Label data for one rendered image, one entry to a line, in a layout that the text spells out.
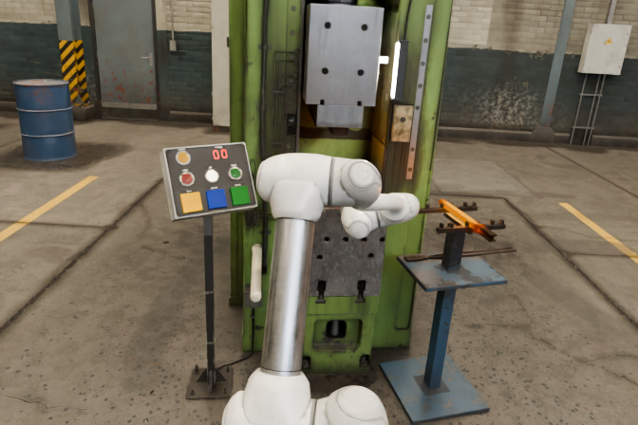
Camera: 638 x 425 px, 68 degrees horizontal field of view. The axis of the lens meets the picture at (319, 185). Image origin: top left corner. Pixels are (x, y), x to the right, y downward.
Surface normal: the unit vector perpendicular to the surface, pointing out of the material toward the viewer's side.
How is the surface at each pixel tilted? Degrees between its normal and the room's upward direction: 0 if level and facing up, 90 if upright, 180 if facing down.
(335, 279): 90
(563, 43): 90
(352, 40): 90
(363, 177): 58
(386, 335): 90
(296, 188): 66
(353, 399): 7
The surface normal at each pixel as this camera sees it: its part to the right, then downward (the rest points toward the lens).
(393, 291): 0.11, 0.33
